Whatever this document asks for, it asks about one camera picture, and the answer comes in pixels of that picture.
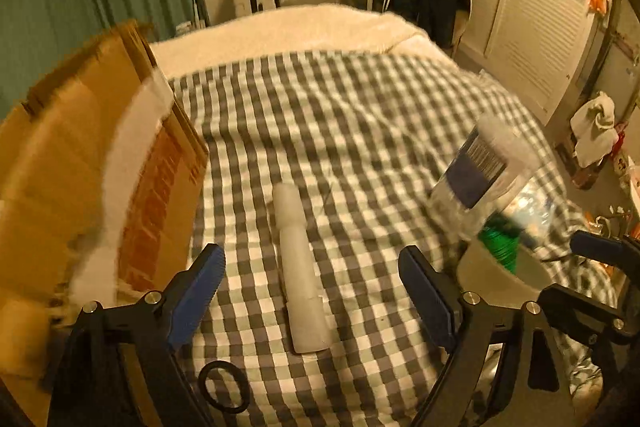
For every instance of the clear plastic bottle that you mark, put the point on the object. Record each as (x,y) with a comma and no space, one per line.
(480,162)

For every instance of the brown cardboard box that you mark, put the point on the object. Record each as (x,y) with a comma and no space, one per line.
(65,182)

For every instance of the wooden chair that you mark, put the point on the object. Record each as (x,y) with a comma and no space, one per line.
(462,22)

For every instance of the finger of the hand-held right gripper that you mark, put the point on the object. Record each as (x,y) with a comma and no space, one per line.
(592,243)
(580,307)

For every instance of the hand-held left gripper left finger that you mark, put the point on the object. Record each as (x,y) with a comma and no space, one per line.
(197,292)

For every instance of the white louvred wardrobe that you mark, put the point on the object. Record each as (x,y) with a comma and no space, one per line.
(535,7)

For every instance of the grey checked bed sheet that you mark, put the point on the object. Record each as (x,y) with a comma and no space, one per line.
(325,132)

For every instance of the white frosted tube bottle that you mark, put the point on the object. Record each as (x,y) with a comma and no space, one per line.
(300,257)

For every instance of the white towel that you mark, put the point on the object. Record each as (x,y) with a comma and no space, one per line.
(595,127)

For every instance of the black jacket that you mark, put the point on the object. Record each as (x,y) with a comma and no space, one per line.
(425,2)

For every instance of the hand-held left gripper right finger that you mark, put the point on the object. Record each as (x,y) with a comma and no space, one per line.
(425,297)

